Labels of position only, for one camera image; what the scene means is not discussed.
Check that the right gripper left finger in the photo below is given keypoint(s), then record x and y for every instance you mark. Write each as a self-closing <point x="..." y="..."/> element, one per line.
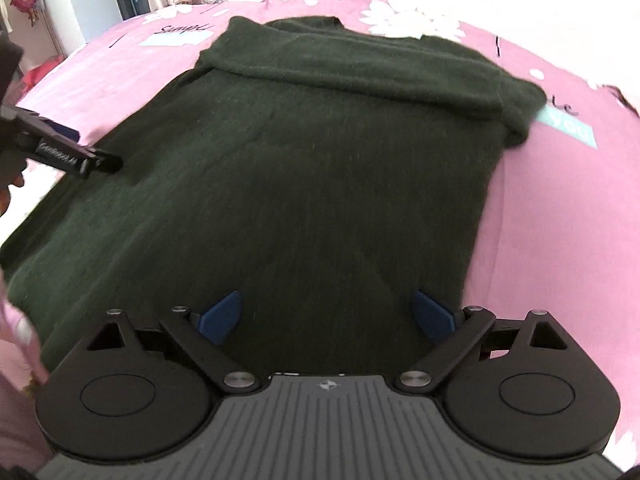
<point x="200" y="337"/>

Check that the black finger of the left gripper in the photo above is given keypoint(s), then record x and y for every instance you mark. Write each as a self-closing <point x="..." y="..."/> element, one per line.
<point x="26" y="135"/>

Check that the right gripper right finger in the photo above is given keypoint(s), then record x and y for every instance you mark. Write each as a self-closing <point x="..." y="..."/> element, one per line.
<point x="453" y="336"/>

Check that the dark green knit sweater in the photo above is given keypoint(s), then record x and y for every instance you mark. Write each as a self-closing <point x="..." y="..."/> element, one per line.
<point x="325" y="175"/>

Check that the person's left hand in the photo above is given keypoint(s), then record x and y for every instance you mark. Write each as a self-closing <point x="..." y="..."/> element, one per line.
<point x="7" y="179"/>

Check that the pink daisy bed sheet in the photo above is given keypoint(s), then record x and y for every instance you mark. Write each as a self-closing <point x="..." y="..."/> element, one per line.
<point x="561" y="226"/>

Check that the pink sleeve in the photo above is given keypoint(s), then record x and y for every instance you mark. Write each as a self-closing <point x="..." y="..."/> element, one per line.
<point x="22" y="442"/>

